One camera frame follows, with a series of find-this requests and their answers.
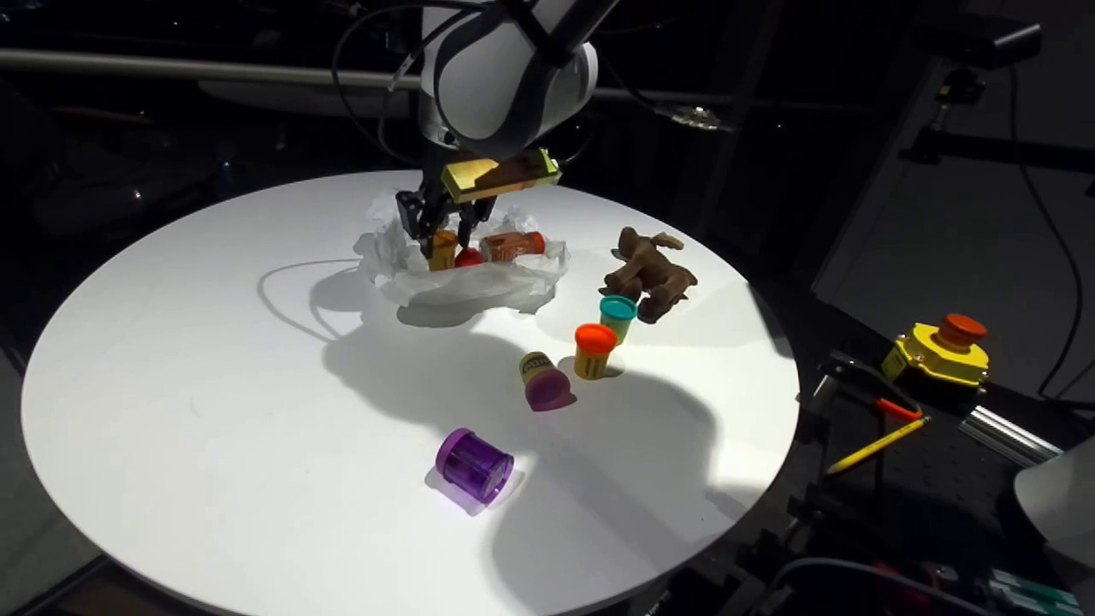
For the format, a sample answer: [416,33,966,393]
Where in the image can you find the purple plastic cup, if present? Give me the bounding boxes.
[431,425,516,516]

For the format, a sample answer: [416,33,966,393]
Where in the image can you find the brown moose plush toy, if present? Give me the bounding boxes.
[598,224,701,327]

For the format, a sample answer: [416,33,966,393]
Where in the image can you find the yellow lid dough tub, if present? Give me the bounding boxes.
[424,226,460,273]

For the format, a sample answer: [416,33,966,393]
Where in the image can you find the silver metal cylinder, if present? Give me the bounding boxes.
[957,400,1067,470]

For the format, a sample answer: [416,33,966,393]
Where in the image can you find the orange lid dough tub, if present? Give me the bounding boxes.
[570,319,623,382]

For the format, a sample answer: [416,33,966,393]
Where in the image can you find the yellow emergency stop button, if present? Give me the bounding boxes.
[879,313,995,393]

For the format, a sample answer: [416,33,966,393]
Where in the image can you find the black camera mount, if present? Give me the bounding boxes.
[898,0,1095,175]

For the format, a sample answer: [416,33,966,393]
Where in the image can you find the black hanging cable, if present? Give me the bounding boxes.
[1002,63,1089,404]

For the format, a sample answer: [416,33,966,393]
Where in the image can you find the grey floor cable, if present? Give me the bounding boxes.
[768,556,995,616]

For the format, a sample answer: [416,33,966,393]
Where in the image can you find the red handled tool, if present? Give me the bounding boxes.
[868,389,930,429]

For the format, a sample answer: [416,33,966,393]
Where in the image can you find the white rounded shade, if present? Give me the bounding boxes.
[1010,436,1095,574]

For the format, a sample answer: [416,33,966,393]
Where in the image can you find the yellow pencil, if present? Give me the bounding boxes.
[822,416,934,479]

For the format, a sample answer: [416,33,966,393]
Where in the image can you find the metal window rail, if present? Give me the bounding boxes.
[0,46,424,103]

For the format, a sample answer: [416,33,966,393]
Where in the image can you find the teal lid dough tub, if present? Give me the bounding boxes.
[596,292,641,343]

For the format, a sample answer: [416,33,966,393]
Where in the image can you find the brown container with red cap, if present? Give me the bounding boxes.
[479,230,552,268]

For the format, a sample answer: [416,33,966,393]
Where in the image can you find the white plastic bag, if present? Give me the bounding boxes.
[351,193,570,327]

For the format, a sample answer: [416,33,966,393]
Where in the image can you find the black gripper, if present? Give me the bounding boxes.
[393,151,504,251]

